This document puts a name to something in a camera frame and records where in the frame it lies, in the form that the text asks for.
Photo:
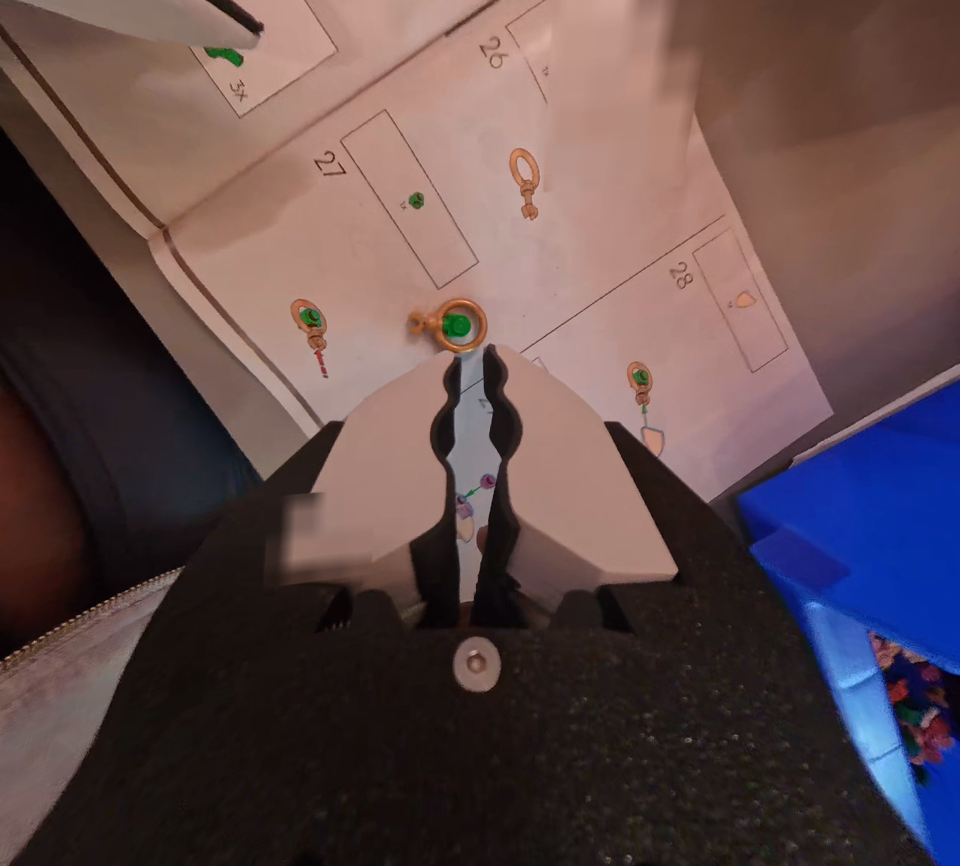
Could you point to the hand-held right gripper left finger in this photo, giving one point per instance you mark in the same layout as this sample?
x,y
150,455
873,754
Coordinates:
x,y
360,476

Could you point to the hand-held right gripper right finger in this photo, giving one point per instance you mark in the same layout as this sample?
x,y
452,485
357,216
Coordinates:
x,y
577,483

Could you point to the person's dark clothing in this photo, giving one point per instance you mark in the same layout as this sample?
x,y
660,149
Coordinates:
x,y
97,371

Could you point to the white zipper pouch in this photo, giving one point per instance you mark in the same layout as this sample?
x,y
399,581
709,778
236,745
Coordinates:
x,y
67,656

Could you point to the small green toy stud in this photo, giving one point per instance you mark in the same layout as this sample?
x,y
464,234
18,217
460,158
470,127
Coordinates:
x,y
454,324

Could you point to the blue box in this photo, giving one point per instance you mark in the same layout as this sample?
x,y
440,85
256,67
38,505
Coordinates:
x,y
862,551

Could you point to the paper instruction booklet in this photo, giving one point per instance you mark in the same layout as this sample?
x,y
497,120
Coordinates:
x,y
465,153

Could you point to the pile of small toy pieces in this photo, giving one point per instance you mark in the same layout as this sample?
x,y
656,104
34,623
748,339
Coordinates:
x,y
919,701

